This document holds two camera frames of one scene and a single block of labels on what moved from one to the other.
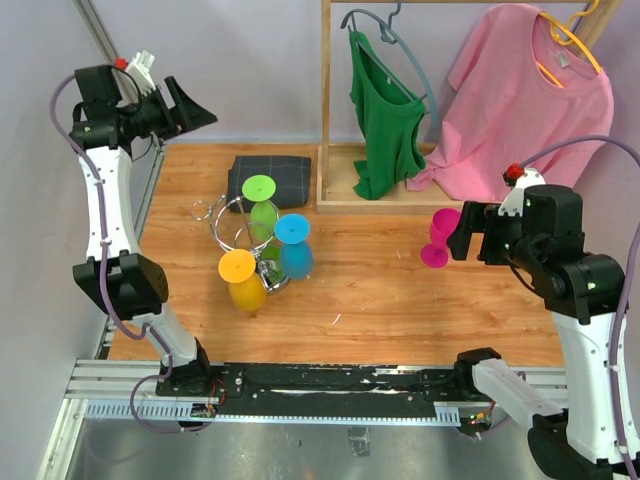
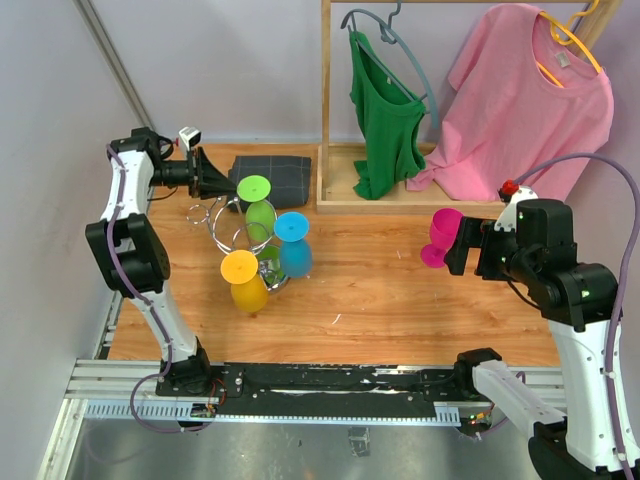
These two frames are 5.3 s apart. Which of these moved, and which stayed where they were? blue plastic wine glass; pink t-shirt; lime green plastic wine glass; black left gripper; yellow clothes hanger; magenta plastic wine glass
Moved: black left gripper; lime green plastic wine glass
Stayed: yellow clothes hanger; blue plastic wine glass; magenta plastic wine glass; pink t-shirt
